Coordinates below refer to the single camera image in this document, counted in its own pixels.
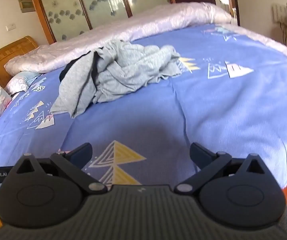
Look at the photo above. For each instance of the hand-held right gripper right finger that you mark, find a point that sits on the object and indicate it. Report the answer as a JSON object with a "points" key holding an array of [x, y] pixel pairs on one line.
{"points": [[199, 155]]}

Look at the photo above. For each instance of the white wall socket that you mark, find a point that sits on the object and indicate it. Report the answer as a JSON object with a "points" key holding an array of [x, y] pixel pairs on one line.
{"points": [[279, 12]]}

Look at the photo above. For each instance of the black pants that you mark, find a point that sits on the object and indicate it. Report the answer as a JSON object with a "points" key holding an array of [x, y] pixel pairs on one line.
{"points": [[69, 69]]}

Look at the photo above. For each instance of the wooden headboard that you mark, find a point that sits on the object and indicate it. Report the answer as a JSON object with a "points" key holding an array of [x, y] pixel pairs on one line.
{"points": [[11, 52]]}

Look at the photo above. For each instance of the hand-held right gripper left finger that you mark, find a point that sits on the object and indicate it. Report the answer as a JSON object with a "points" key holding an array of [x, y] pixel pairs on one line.
{"points": [[81, 153]]}

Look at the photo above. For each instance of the wall electrical panel box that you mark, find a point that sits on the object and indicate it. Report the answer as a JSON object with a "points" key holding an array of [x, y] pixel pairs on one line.
{"points": [[26, 4]]}

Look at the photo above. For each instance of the white wall switch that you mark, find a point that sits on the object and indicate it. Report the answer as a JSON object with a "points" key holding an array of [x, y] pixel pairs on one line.
{"points": [[10, 27]]}

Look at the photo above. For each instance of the gray pants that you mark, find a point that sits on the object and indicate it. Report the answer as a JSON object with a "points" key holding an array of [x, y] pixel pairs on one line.
{"points": [[123, 72]]}

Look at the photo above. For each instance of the blue printed bed sheet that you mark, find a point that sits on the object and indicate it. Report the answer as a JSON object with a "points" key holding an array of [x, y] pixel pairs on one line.
{"points": [[233, 105]]}

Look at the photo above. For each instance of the wardrobe with frosted glass doors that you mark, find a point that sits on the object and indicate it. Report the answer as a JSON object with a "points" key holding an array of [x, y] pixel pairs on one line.
{"points": [[103, 2]]}

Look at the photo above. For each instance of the small floral pillow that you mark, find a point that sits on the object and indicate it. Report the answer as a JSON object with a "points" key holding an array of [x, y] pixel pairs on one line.
{"points": [[21, 82]]}

